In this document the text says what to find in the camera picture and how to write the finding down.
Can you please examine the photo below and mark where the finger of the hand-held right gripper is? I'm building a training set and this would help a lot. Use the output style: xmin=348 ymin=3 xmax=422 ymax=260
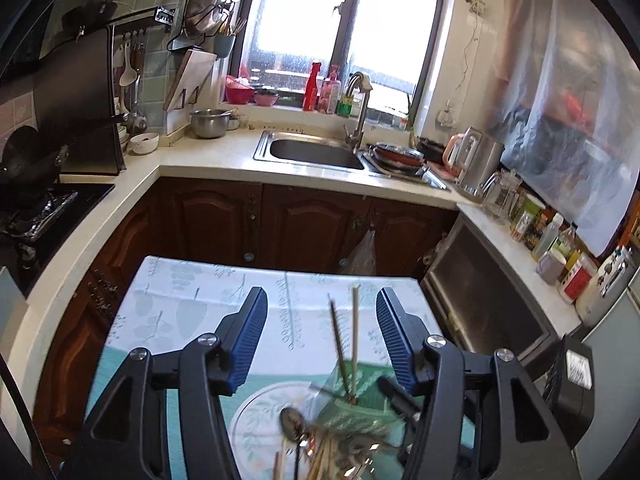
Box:
xmin=376 ymin=376 xmax=423 ymax=418

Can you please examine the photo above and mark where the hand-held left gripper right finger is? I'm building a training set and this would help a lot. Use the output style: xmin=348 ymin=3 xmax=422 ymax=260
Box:
xmin=374 ymin=287 xmax=583 ymax=480

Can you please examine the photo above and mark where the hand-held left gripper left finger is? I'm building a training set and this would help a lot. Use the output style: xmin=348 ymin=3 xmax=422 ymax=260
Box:
xmin=57 ymin=286 xmax=270 ymax=480

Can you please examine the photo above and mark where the green utensil holder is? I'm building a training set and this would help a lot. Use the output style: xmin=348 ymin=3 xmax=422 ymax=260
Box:
xmin=317 ymin=360 xmax=401 ymax=441

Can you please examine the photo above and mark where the brown wooden chopstick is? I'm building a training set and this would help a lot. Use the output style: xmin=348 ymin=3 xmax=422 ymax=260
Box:
xmin=327 ymin=299 xmax=353 ymax=403

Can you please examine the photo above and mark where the steel fork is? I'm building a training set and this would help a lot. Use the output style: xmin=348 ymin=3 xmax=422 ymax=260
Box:
xmin=340 ymin=435 xmax=386 ymax=476

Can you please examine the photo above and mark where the small steel spoon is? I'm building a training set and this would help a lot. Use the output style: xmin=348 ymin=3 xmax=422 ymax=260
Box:
xmin=279 ymin=406 xmax=312 ymax=480

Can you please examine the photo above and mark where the pale grey appliance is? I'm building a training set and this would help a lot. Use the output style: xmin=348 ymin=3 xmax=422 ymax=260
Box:
xmin=570 ymin=287 xmax=640 ymax=480

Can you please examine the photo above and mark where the printed tablecloth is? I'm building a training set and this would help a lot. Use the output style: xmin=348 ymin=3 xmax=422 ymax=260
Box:
xmin=65 ymin=255 xmax=478 ymax=480

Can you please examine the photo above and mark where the hanging clear plastic bag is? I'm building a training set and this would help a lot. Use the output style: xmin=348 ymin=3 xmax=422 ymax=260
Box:
xmin=340 ymin=229 xmax=377 ymax=276

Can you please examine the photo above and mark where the built-in steel cabinet appliance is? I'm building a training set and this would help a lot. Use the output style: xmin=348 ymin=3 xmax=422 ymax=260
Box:
xmin=421 ymin=216 xmax=560 ymax=378

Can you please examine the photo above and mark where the row of condiment bottles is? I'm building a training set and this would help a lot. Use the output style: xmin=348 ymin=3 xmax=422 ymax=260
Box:
xmin=509 ymin=194 xmax=598 ymax=306

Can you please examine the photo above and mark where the glass pitcher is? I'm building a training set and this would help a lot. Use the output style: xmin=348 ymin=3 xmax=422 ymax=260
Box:
xmin=482 ymin=169 xmax=524 ymax=222

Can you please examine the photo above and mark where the red frying pan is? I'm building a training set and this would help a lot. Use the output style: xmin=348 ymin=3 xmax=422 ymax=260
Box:
xmin=370 ymin=142 xmax=426 ymax=168

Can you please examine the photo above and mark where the black pot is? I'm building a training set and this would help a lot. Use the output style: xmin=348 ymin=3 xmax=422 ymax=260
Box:
xmin=417 ymin=136 xmax=447 ymax=164

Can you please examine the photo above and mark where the steel electric kettle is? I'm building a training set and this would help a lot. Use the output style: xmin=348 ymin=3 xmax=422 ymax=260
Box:
xmin=447 ymin=127 xmax=506 ymax=199

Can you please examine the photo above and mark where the steel sink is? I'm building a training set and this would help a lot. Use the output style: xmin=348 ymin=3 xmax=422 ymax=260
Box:
xmin=252 ymin=129 xmax=448 ymax=191

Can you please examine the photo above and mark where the steel faucet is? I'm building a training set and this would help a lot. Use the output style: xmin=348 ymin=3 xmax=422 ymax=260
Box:
xmin=342 ymin=72 xmax=375 ymax=153

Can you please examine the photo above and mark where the white bowl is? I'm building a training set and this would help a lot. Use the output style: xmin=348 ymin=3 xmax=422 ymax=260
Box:
xmin=129 ymin=132 xmax=161 ymax=155

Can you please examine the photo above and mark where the gas stove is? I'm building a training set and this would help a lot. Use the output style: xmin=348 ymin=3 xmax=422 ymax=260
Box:
xmin=0 ymin=182 xmax=117 ymax=286

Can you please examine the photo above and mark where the pink basin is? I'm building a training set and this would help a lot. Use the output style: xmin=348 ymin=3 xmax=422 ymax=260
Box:
xmin=225 ymin=76 xmax=256 ymax=106

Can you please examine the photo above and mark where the pink bottle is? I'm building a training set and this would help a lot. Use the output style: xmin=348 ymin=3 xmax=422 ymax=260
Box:
xmin=320 ymin=65 xmax=344 ymax=115

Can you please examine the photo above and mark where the red bottle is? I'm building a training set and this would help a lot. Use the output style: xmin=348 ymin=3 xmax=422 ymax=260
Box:
xmin=302 ymin=62 xmax=324 ymax=113

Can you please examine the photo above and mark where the wooden cutting board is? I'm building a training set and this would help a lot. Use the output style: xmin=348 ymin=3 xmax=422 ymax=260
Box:
xmin=163 ymin=48 xmax=219 ymax=112

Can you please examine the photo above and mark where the translucent plastic sheet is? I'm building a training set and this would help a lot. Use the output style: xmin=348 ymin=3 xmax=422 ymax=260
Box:
xmin=499 ymin=0 xmax=640 ymax=257

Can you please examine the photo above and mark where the black wok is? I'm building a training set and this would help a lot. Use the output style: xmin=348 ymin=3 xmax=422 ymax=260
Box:
xmin=0 ymin=125 xmax=70 ymax=198

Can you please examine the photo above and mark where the black splash guard panel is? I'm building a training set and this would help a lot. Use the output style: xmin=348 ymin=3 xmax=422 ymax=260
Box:
xmin=34 ymin=26 xmax=127 ymax=177

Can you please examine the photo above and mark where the window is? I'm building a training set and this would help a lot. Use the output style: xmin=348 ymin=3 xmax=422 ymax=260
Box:
xmin=227 ymin=0 xmax=451 ymax=128

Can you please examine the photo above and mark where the hanging steel wok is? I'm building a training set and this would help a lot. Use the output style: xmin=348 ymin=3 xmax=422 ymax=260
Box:
xmin=184 ymin=0 xmax=234 ymax=39

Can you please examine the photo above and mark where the hanging black frying pan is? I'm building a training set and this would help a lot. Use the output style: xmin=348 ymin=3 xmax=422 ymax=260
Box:
xmin=61 ymin=0 xmax=137 ymax=41

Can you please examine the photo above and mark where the black range hood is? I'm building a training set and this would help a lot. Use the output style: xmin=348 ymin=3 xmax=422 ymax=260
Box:
xmin=0 ymin=0 xmax=71 ymax=81

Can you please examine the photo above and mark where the rail of hanging ladles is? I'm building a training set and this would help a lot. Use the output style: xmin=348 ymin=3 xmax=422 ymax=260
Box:
xmin=111 ymin=30 xmax=150 ymax=133

